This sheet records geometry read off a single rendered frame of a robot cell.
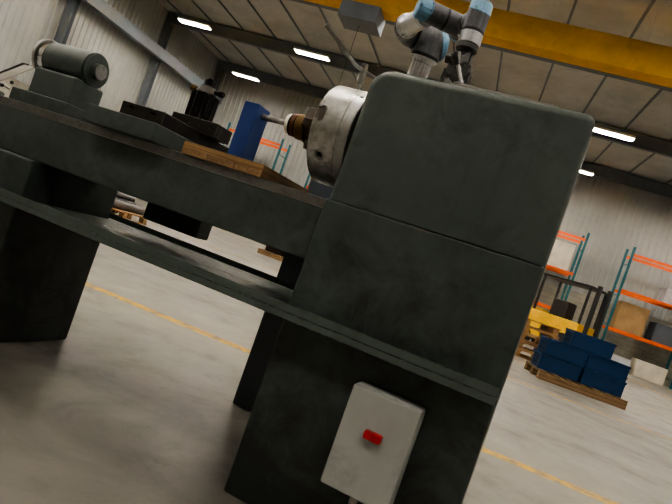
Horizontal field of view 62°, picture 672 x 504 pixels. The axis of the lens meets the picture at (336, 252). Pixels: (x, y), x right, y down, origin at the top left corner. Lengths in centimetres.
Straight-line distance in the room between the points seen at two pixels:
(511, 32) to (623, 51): 217
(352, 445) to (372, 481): 9
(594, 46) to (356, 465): 1185
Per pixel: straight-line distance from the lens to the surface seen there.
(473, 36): 198
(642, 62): 1288
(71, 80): 241
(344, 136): 166
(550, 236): 145
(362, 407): 143
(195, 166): 184
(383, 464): 144
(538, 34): 1281
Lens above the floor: 74
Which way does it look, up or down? level
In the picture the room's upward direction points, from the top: 19 degrees clockwise
